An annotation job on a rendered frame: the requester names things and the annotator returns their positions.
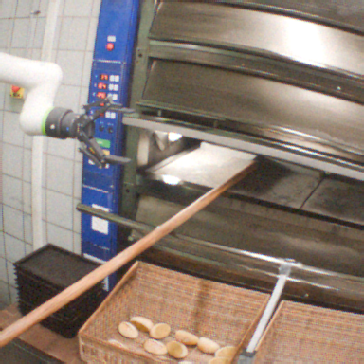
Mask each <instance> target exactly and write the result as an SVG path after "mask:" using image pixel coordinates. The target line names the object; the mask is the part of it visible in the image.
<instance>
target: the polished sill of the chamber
mask: <svg viewBox="0 0 364 364"><path fill-rule="evenodd" d="M136 184H137V185H139V186H142V187H146V188H150V189H153V190H157V191H164V192H168V193H172V194H176V195H180V196H184V197H187V198H190V199H194V200H197V199H199V198H200V197H203V196H204V195H206V194H207V193H208V192H210V191H212V190H213V189H215V188H213V187H209V186H205V185H200V184H196V183H192V182H189V181H185V180H181V179H177V178H173V177H169V176H165V175H160V174H156V173H149V172H145V171H144V172H142V173H139V174H137V175H136ZM210 204H211V205H213V204H214V206H216V205H218V206H221V207H225V208H229V209H236V210H239V211H242V212H246V213H250V214H253V215H257V216H261V217H263V218H267V219H269V218H271V219H274V220H278V221H281V222H284V223H287V224H294V225H297V226H300V227H304V228H311V229H314V230H320V231H323V232H327V233H329V232H330V233H333V234H335V235H340V236H343V237H349V238H352V239H357V240H358V241H364V225H361V224H357V223H354V222H351V221H349V222H347V221H344V220H342V219H339V218H334V217H330V216H327V215H321V214H318V213H315V212H312V211H309V210H308V211H306V210H302V209H296V208H292V207H289V206H286V205H279V204H276V203H272V202H268V201H265V200H262V199H258V198H254V197H250V196H247V195H243V194H240V193H235V192H231V191H225V192H223V193H222V194H221V195H219V196H218V197H217V198H215V199H214V200H213V201H211V202H210Z"/></svg>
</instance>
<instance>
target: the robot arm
mask: <svg viewBox="0 0 364 364"><path fill-rule="evenodd" d="M62 78H63V72H62V71H61V68H60V67H59V66H58V65H57V64H55V63H51V62H48V63H47V62H40V61H38V62H37V61H34V60H33V61H32V60H31V59H29V60H28V59H24V58H20V57H16V56H12V55H9V54H6V53H3V52H0V82H1V83H5V84H9V85H13V86H17V87H19V88H20V87H22V88H24V89H26V90H27V91H28V93H27V97H26V100H25V103H24V106H23V109H22V112H21V113H20V117H19V125H20V128H21V130H22V132H24V133H25V134H26V135H27V136H33V137H35V136H40V137H42V136H46V137H52V138H55V139H56V138H58V139H61V140H66V139H68V138H70V139H73V140H74V139H77V140H78V141H79V142H80V147H79V148H77V151H78V152H79V153H81V154H83V155H86V156H87V157H88V159H89V160H91V161H92V162H93V163H94V164H95V165H97V166H98V168H99V169H103V168H105V167H106V166H107V164H110V165H114V166H115V165H117V164H122V165H127V164H129V163H131V160H130V159H126V158H122V157H118V156H115V155H106V153H105V152H104V151H103V150H102V148H101V146H100V145H99V143H98V142H96V139H95V137H94V134H95V127H96V123H95V122H94V121H95V120H96V119H97V118H99V117H100V116H101V115H103V114H104V113H105V112H107V111H112V112H117V113H121V114H125V115H126V114H133V113H135V112H136V109H134V110H131V109H127V108H123V104H121V103H119V104H117V103H113V100H112V98H113V97H112V96H109V97H106V98H104V99H101V100H96V101H94V102H92V103H86V104H85V105H82V106H81V109H82V114H79V113H74V111H73V110H71V109H69V108H67V109H65V108H62V107H54V106H53V103H54V101H55V99H56V95H57V93H58V90H59V87H60V85H61V82H62ZM103 102H106V104H105V105H104V106H102V107H101V109H99V110H98V112H96V113H95V114H93V115H92V116H89V115H88V114H87V112H88V111H89V109H90V108H93V107H96V106H98V105H100V104H102V103H103ZM89 139H91V140H89ZM84 142H85V143H86V144H87V145H89V146H90V147H91V148H90V149H92V150H93V151H94V152H92V151H91V150H90V149H88V148H86V147H87V146H85V145H84V144H83V143H84Z"/></svg>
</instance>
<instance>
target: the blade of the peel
mask: <svg viewBox="0 0 364 364"><path fill-rule="evenodd" d="M200 149H203V150H208V151H213V152H216V153H221V154H224V155H229V156H233V157H238V158H242V159H246V160H249V161H251V159H253V158H254V157H256V156H257V155H263V154H259V153H254V152H251V151H246V150H241V149H238V148H235V150H234V151H233V150H230V148H229V146H227V145H225V144H220V143H216V142H211V141H203V142H201V144H200ZM264 157H265V163H264V164H266V165H270V166H274V167H278V168H282V169H286V170H289V171H293V172H297V173H304V174H307V175H311V176H314V177H318V178H320V177H321V176H322V175H323V173H324V172H325V171H324V170H320V169H317V168H313V167H309V166H305V165H301V164H299V163H294V162H291V161H286V160H283V159H282V158H278V157H275V156H271V155H264Z"/></svg>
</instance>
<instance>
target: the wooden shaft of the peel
mask: <svg viewBox="0 0 364 364"><path fill-rule="evenodd" d="M257 167H258V163H257V162H256V161H252V162H250V163H249V164H248V165H247V166H246V167H244V168H243V169H241V170H240V171H239V172H237V173H236V174H234V175H233V176H232V177H230V178H229V179H227V180H226V181H225V182H223V183H222V184H220V185H219V186H217V187H216V188H215V189H213V190H212V191H210V192H208V193H207V194H206V195H204V196H203V197H200V198H199V199H197V200H196V202H195V203H193V204H192V205H190V206H189V207H187V208H186V209H184V210H183V211H181V212H180V213H178V214H177V215H176V216H174V218H172V219H171V220H169V221H168V222H167V223H165V224H164V225H162V226H161V227H159V228H158V229H156V230H155V231H153V232H152V233H150V234H149V235H148V236H146V237H143V238H142V239H140V240H139V241H138V242H136V243H135V244H133V245H132V246H130V247H129V248H127V249H124V251H122V252H121V253H120V254H119V255H118V256H116V257H113V259H112V260H110V261H109V262H107V263H104V265H102V266H101V267H99V268H97V269H96V270H95V271H93V272H91V273H90V274H88V275H87V276H85V277H84V278H82V280H79V281H78V282H75V283H74V284H73V285H71V286H70V287H69V288H67V289H65V290H64V291H63V292H62V293H60V294H58V296H55V298H52V299H51V300H49V301H47V302H46V303H44V304H43V305H41V306H40V307H38V308H37V309H35V310H33V311H32V312H30V314H28V315H26V316H24V317H23V318H21V319H19V320H18V321H16V322H14V323H13V324H12V325H11V326H9V327H7V329H5V330H3V331H1V332H0V348H2V347H3V346H5V345H6V344H8V343H9V342H10V341H12V340H14V339H15V338H17V337H18V336H20V335H21V334H22V333H24V332H25V331H27V330H29V328H31V327H33V326H34V325H36V323H37V324H38V322H40V321H41V320H43V319H45V318H47V317H48V316H50V315H51V314H53V312H56V310H59V308H60V309H61V307H62V306H64V305H65V304H67V303H68V302H70V301H71V300H74V299H75V298H77V297H78V296H79V295H80V294H81V293H83V292H84V291H86V290H87V289H89V288H90V287H92V286H93V285H95V284H96V283H97V282H99V281H101V280H102V279H104V278H105V277H107V276H108V275H111V274H112V272H114V271H115V270H118V269H119V268H120V267H121V266H122V265H124V264H127V263H128V262H129V261H131V260H132V259H133V258H134V257H135V256H137V255H138V254H140V253H141V252H142V251H144V250H145V249H146V248H148V247H149V246H151V245H152V244H155V243H156V242H158V241H159V240H160V239H162V238H163V237H164V236H166V235H167V234H168V233H170V232H171V231H173V230H174V229H175V228H177V227H178V226H180V225H181V224H182V223H184V222H185V221H186V220H188V219H189V218H191V217H192V216H193V215H194V214H195V213H196V212H198V211H199V210H200V209H203V208H204V207H206V206H207V205H209V204H210V202H211V201H213V200H214V199H215V198H217V197H218V196H219V195H221V194H222V193H223V192H225V191H227V190H228V189H229V188H231V187H232V186H233V185H235V184H236V183H237V182H239V181H240V180H241V179H243V178H244V177H245V176H247V175H248V174H250V172H252V171H253V170H254V169H256V168H257Z"/></svg>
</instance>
